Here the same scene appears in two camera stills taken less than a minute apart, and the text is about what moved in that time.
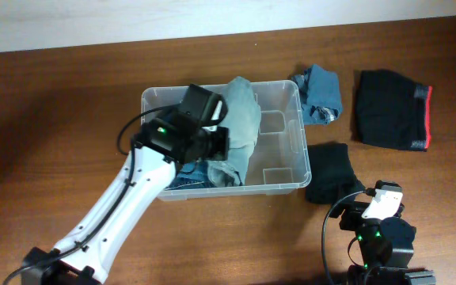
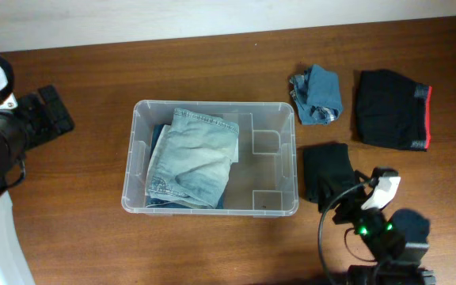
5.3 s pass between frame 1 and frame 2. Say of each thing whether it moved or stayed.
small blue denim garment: stayed
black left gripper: moved
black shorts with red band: stayed
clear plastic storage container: moved
